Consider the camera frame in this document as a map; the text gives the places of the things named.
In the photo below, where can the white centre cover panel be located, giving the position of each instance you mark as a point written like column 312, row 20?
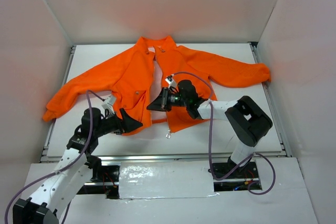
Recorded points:
column 155, row 180

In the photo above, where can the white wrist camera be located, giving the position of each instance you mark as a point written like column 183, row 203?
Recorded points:
column 171, row 83
column 108, row 103

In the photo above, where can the aluminium left side rail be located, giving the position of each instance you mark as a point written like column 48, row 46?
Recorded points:
column 63, row 100

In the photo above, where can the orange zip-up jacket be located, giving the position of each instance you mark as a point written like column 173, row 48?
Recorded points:
column 130, row 74

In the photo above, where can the silver aluminium front rail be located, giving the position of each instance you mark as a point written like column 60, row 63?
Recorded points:
column 157, row 158

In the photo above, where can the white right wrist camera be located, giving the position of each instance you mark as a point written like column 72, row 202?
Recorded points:
column 171, row 83

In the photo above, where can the aluminium right side rail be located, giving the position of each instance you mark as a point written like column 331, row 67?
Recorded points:
column 276, row 119

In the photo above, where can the silver zipper pull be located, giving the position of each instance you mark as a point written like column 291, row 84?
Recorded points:
column 168, row 135

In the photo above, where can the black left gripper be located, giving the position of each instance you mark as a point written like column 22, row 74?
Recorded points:
column 122, row 121

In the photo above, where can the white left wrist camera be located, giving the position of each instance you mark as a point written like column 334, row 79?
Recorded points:
column 108, row 103

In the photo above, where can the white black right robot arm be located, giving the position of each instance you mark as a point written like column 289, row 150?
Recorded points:
column 249, row 122

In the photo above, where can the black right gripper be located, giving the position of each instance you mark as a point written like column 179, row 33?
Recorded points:
column 165, row 99

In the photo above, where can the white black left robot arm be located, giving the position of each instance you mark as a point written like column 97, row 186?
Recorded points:
column 76, row 167

